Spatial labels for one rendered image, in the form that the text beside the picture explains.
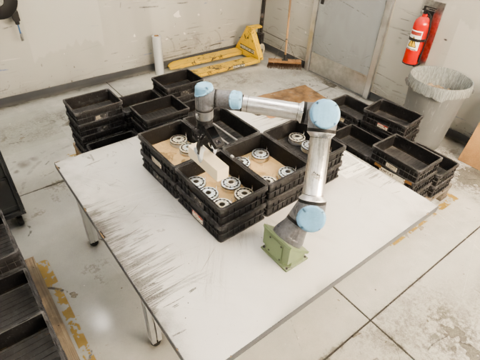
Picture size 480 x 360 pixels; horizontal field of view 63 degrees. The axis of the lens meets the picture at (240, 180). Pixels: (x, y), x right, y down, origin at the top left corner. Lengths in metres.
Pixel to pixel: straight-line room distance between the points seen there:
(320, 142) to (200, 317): 0.86
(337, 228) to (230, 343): 0.84
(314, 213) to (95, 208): 1.18
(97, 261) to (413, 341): 2.07
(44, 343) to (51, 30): 3.58
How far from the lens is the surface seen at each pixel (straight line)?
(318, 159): 1.58
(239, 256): 1.87
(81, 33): 4.99
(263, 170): 2.16
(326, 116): 1.56
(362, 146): 3.38
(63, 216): 3.28
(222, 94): 1.59
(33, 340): 2.04
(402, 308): 2.79
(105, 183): 2.34
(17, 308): 2.32
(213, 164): 1.71
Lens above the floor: 2.13
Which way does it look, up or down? 39 degrees down
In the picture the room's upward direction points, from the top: 3 degrees clockwise
